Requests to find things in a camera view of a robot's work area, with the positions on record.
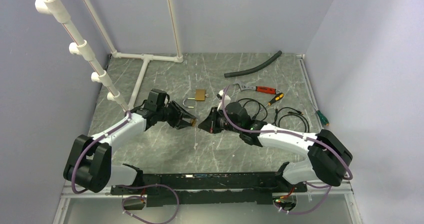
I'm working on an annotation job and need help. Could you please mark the yellow black screwdriver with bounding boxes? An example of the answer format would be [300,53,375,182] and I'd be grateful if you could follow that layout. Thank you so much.
[264,92,285,108]

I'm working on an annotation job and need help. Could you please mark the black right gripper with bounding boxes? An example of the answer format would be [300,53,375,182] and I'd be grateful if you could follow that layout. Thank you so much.
[198,107,242,134]

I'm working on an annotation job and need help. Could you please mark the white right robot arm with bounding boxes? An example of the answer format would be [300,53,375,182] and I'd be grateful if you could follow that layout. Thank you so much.
[198,102,353,192]

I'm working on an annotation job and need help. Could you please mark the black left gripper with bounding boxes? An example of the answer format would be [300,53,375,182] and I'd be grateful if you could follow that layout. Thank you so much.
[156,100,196,130]

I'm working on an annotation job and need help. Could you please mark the green handled screwdriver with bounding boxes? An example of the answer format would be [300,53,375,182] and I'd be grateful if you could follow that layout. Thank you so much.
[311,101,330,127]

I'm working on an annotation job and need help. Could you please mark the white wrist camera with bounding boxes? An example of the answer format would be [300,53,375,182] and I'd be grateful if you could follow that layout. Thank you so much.
[216,89,231,106]

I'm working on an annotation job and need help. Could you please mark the large brass padlock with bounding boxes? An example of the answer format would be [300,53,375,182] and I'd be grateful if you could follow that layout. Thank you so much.
[182,89,207,109]

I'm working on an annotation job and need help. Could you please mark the small brass padlock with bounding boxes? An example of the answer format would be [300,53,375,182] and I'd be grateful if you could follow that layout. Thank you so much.
[190,118,197,127]

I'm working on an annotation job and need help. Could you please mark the black cable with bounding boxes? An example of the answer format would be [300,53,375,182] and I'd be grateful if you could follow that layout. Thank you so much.
[237,97,311,133]

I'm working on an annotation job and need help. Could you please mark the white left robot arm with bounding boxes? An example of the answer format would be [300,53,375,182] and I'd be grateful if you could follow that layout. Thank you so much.
[63,89,197,194]

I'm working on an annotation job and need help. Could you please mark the white pvc pipe frame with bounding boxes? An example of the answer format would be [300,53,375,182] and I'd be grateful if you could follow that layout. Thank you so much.
[34,0,184,111]

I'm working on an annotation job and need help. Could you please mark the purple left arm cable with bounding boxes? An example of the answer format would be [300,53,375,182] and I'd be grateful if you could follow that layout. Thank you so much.
[70,111,180,224]

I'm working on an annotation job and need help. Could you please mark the black corrugated hose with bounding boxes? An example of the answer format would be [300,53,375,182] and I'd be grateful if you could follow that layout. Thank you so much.
[223,50,283,79]

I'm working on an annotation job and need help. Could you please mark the red handled adjustable wrench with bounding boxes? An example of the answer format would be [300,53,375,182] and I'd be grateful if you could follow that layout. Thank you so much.
[233,82,281,95]

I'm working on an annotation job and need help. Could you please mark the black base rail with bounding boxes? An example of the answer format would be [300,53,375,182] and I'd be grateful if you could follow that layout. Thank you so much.
[110,170,308,207]

